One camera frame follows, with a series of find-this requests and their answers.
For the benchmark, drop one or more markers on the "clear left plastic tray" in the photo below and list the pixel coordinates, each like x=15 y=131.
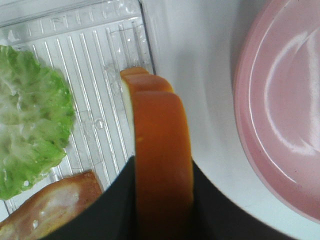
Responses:
x=90 y=42

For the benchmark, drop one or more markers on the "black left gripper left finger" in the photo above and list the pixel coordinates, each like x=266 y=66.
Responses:
x=111 y=217

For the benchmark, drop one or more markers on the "bacon strip from tray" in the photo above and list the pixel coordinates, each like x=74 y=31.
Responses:
x=51 y=207

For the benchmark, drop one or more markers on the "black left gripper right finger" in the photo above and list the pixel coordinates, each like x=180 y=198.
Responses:
x=215 y=217

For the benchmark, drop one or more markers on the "pink round plate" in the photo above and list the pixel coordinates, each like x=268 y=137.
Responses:
x=277 y=102

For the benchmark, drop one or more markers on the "green lettuce leaf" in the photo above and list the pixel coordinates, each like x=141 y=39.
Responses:
x=36 y=119

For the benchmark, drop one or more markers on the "bread slice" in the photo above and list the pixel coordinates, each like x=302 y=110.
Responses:
x=164 y=179

